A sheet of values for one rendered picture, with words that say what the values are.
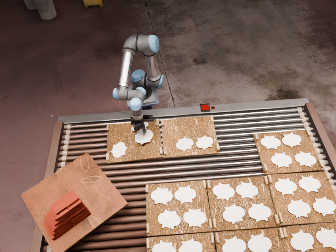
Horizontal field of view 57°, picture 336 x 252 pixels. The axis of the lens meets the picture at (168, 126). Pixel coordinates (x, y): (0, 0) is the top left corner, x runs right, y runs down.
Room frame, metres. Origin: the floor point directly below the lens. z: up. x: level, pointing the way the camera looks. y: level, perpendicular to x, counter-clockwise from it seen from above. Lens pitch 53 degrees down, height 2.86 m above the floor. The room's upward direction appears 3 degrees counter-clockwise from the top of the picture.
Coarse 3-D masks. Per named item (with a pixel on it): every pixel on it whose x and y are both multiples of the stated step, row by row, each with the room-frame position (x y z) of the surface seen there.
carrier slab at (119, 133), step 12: (108, 132) 1.42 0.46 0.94; (120, 132) 1.41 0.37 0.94; (132, 132) 1.41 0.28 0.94; (156, 132) 1.39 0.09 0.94; (108, 144) 1.31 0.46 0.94; (132, 144) 1.29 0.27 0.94; (144, 144) 1.29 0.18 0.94; (156, 144) 1.28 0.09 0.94; (132, 156) 1.19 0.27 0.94; (144, 156) 1.18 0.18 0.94; (156, 156) 1.18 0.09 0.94
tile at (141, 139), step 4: (148, 132) 1.38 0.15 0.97; (136, 136) 1.34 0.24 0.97; (140, 136) 1.34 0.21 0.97; (144, 136) 1.34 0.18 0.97; (148, 136) 1.34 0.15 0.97; (152, 136) 1.34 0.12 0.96; (136, 140) 1.31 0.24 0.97; (140, 140) 1.31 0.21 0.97; (144, 140) 1.30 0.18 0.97; (148, 140) 1.30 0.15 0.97
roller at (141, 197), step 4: (332, 180) 0.92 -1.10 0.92; (332, 184) 0.89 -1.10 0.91; (124, 196) 0.88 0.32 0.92; (128, 196) 0.88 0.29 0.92; (132, 196) 0.88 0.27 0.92; (136, 196) 0.88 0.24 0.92; (140, 196) 0.88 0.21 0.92; (144, 196) 0.88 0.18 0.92; (128, 200) 0.86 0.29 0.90; (132, 200) 0.86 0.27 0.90; (136, 200) 0.86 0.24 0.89
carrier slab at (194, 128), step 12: (168, 120) 1.50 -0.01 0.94; (180, 120) 1.50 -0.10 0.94; (192, 120) 1.49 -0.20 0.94; (204, 120) 1.48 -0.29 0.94; (168, 132) 1.39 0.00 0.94; (180, 132) 1.38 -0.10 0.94; (192, 132) 1.37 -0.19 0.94; (204, 132) 1.37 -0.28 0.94; (168, 144) 1.28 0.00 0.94; (168, 156) 1.17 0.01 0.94; (180, 156) 1.17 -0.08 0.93
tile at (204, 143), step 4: (204, 136) 1.32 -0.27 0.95; (200, 140) 1.29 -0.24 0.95; (204, 140) 1.29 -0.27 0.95; (208, 140) 1.28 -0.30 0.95; (212, 140) 1.28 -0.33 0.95; (196, 144) 1.26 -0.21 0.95; (200, 144) 1.25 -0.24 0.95; (204, 144) 1.25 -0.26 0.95; (208, 144) 1.25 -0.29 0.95; (200, 148) 1.22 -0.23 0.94; (204, 148) 1.22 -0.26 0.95
